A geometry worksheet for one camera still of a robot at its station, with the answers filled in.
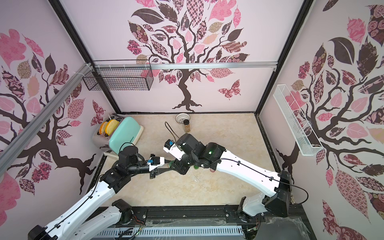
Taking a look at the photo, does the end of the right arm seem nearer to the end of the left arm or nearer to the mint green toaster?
the end of the left arm

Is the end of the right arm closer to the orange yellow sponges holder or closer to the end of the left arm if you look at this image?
the end of the left arm

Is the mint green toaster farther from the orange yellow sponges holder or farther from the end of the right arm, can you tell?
the end of the right arm

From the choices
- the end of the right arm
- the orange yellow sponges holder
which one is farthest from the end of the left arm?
A: the orange yellow sponges holder


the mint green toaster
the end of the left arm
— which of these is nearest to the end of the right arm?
the end of the left arm

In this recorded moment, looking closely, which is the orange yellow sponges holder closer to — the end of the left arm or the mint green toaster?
the mint green toaster

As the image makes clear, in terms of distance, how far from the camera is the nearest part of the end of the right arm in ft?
1.65

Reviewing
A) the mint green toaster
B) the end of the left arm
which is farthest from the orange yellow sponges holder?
the end of the left arm
